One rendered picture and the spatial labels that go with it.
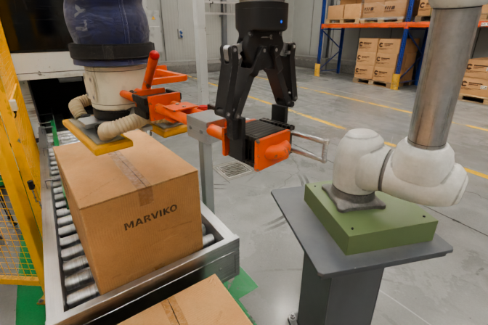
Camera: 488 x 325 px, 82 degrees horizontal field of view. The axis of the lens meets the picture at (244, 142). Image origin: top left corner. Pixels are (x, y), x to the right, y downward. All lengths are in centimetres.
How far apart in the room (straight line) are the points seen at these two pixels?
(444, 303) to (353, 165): 128
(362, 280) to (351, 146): 56
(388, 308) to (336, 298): 69
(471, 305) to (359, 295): 96
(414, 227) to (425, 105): 43
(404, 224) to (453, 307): 110
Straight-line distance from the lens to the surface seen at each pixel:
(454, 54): 90
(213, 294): 117
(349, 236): 100
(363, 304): 144
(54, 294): 128
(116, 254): 111
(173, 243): 119
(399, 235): 112
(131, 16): 87
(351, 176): 106
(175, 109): 62
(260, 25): 40
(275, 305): 184
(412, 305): 206
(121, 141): 83
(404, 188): 102
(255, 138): 41
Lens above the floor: 144
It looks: 22 degrees down
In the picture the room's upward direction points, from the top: straight up
